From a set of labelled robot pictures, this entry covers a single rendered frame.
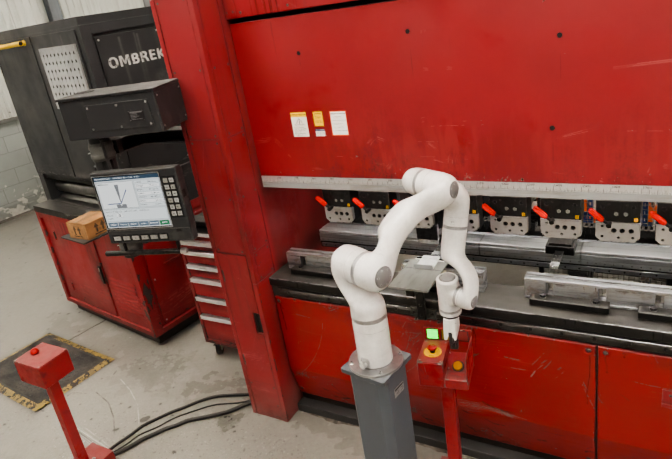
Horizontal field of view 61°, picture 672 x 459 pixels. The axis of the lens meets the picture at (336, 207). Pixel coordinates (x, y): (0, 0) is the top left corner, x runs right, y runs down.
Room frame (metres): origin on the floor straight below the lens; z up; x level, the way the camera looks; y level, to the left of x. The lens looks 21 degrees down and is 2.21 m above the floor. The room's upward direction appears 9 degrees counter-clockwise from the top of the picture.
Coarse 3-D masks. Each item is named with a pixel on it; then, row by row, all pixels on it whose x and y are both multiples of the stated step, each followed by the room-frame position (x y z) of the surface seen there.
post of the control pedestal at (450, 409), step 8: (448, 392) 1.92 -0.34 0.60; (448, 400) 1.92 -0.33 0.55; (456, 400) 1.95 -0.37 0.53; (448, 408) 1.92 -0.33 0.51; (456, 408) 1.93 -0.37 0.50; (448, 416) 1.92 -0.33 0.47; (456, 416) 1.92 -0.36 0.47; (448, 424) 1.93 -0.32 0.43; (456, 424) 1.91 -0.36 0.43; (448, 432) 1.93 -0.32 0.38; (456, 432) 1.91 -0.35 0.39; (448, 440) 1.93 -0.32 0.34; (456, 440) 1.91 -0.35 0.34; (448, 448) 1.93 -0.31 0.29; (456, 448) 1.92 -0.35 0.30; (448, 456) 1.93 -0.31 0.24; (456, 456) 1.92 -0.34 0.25
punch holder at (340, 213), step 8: (328, 192) 2.56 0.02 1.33; (336, 192) 2.54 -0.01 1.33; (344, 192) 2.52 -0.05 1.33; (352, 192) 2.53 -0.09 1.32; (328, 200) 2.57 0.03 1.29; (336, 200) 2.54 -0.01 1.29; (344, 200) 2.52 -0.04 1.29; (336, 208) 2.54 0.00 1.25; (344, 208) 2.52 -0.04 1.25; (352, 208) 2.51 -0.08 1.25; (328, 216) 2.57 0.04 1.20; (336, 216) 2.55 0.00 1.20; (344, 216) 2.52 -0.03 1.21; (352, 216) 2.50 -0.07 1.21; (360, 216) 2.57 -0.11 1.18
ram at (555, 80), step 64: (448, 0) 2.21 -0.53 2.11; (512, 0) 2.09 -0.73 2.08; (576, 0) 1.98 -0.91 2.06; (640, 0) 1.88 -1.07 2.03; (256, 64) 2.71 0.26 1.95; (320, 64) 2.53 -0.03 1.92; (384, 64) 2.37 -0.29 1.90; (448, 64) 2.22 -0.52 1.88; (512, 64) 2.10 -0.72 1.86; (576, 64) 1.98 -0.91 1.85; (640, 64) 1.87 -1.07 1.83; (256, 128) 2.75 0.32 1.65; (320, 128) 2.56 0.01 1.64; (384, 128) 2.39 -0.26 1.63; (448, 128) 2.24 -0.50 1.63; (512, 128) 2.10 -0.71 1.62; (576, 128) 1.98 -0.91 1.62; (640, 128) 1.87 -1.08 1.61; (512, 192) 2.11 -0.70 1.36; (576, 192) 1.98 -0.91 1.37
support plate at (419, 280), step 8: (408, 264) 2.33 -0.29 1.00; (440, 264) 2.28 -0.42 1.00; (400, 272) 2.27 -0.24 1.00; (408, 272) 2.25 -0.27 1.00; (416, 272) 2.24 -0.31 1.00; (424, 272) 2.23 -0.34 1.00; (432, 272) 2.22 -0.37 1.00; (440, 272) 2.21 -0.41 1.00; (400, 280) 2.19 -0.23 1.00; (408, 280) 2.18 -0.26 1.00; (416, 280) 2.17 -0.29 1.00; (424, 280) 2.16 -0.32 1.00; (432, 280) 2.15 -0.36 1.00; (392, 288) 2.15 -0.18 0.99; (400, 288) 2.13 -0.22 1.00; (408, 288) 2.11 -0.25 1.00; (416, 288) 2.10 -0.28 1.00; (424, 288) 2.09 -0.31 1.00
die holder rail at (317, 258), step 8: (296, 248) 2.78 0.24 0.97; (288, 256) 2.75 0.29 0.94; (296, 256) 2.72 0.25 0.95; (304, 256) 2.74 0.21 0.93; (312, 256) 2.66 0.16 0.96; (320, 256) 2.64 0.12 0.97; (328, 256) 2.62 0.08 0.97; (288, 264) 2.75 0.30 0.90; (296, 264) 2.73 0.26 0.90; (304, 264) 2.73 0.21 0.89; (312, 264) 2.67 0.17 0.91; (320, 264) 2.64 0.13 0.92; (328, 264) 2.62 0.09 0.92
